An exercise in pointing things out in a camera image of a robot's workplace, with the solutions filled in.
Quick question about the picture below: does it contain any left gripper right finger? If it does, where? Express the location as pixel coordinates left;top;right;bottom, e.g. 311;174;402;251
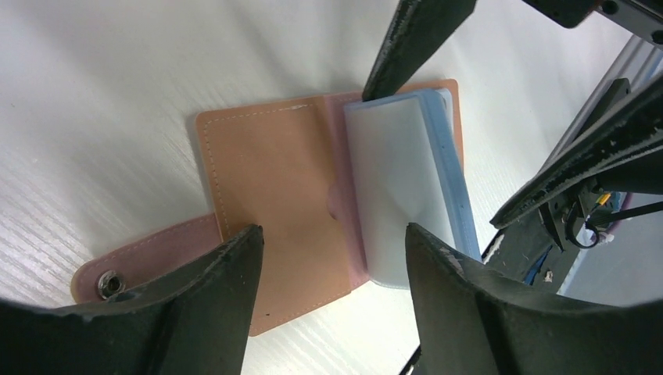
405;223;662;374

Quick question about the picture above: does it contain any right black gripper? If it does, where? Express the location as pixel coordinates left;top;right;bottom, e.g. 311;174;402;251
490;0;662;229

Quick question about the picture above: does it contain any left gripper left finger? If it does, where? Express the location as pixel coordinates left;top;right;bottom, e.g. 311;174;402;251
1;225;263;374

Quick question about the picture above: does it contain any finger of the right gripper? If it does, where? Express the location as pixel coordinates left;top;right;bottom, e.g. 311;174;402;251
362;0;476;102

